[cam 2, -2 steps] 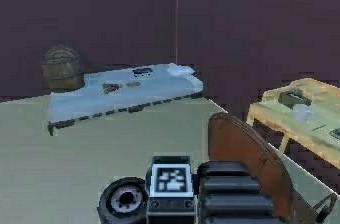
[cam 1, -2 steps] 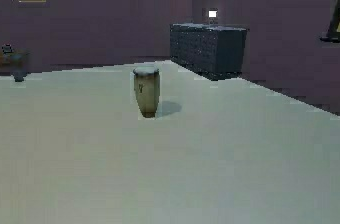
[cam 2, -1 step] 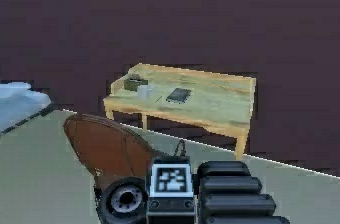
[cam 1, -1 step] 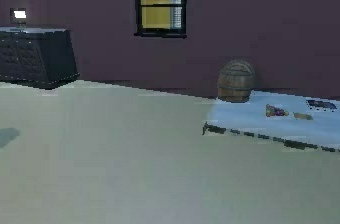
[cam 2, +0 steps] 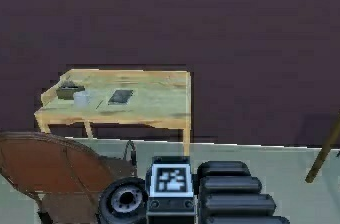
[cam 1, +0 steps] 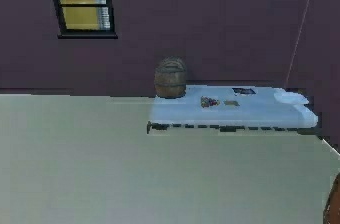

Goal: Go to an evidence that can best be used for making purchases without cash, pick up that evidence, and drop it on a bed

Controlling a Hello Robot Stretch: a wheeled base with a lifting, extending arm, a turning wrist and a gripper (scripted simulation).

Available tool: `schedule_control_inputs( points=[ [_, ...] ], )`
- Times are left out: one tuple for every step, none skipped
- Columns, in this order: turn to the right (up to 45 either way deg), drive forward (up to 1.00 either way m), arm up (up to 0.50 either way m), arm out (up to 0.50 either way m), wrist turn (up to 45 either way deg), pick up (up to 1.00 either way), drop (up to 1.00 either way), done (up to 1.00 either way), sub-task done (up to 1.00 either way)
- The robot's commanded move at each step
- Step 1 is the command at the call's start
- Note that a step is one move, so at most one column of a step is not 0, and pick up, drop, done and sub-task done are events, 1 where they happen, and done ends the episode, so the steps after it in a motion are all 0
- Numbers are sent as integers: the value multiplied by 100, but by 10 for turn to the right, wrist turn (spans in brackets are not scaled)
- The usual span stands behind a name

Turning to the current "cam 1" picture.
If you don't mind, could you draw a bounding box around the brown woven basket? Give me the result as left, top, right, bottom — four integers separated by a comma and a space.
153, 56, 188, 100

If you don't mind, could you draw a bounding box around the colourful small object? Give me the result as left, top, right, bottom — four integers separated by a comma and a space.
200, 96, 221, 109

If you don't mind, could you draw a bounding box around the dark blue flat book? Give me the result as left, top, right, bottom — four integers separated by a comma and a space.
231, 87, 257, 96

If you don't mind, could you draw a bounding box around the pale blue pillow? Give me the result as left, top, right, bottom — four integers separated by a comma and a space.
273, 91, 310, 106

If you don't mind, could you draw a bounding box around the black framed window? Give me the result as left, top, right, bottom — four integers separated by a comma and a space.
53, 0, 119, 40

